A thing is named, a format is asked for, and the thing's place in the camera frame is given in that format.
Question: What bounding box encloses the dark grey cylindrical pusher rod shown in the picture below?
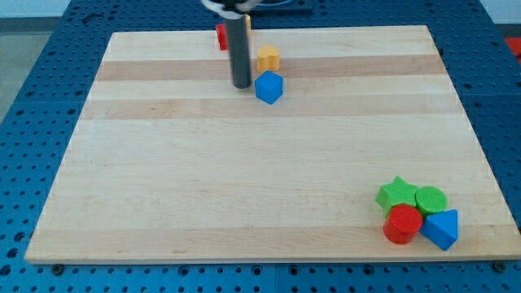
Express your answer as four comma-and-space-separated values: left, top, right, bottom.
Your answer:
224, 0, 252, 89

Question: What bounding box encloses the blue cube block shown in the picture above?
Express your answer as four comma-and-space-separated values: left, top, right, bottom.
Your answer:
255, 71, 284, 104

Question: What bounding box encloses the green star block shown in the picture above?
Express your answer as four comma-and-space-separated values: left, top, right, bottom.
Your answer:
375, 176, 419, 218

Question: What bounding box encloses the red block behind rod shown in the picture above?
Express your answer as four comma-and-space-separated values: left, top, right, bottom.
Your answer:
216, 24, 228, 50

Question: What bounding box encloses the yellow heart block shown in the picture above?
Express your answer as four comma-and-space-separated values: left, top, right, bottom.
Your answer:
256, 46, 280, 73

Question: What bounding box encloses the light wooden board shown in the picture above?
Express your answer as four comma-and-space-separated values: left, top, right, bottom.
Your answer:
25, 25, 520, 265

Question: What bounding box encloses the red cylinder block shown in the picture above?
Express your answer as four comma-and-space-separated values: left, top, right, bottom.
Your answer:
383, 203, 423, 245

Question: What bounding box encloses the green cylinder block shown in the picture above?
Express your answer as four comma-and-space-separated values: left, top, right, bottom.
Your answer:
414, 186, 449, 217

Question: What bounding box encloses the red object at right edge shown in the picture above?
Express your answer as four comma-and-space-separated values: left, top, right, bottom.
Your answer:
505, 37, 521, 63

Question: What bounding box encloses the blue triangle block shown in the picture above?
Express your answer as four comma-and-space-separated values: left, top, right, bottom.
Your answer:
420, 209, 459, 251

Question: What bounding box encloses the white cable at rod top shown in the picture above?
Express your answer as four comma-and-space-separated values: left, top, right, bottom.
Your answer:
200, 0, 261, 20

